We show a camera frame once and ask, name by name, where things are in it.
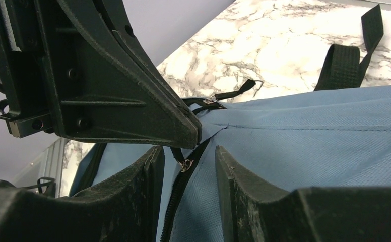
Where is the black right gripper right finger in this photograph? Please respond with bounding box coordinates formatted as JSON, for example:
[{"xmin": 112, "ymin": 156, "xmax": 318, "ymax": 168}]
[{"xmin": 215, "ymin": 146, "xmax": 391, "ymax": 241}]

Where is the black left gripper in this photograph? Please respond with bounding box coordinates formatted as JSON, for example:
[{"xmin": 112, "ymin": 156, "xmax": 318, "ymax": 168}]
[{"xmin": 0, "ymin": 1, "xmax": 202, "ymax": 149}]

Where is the blue student backpack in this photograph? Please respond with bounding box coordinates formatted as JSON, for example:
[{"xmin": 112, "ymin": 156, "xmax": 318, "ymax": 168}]
[{"xmin": 69, "ymin": 4, "xmax": 391, "ymax": 242}]

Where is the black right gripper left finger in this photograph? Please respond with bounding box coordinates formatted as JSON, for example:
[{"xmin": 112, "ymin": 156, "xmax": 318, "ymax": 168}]
[{"xmin": 0, "ymin": 146, "xmax": 165, "ymax": 241}]

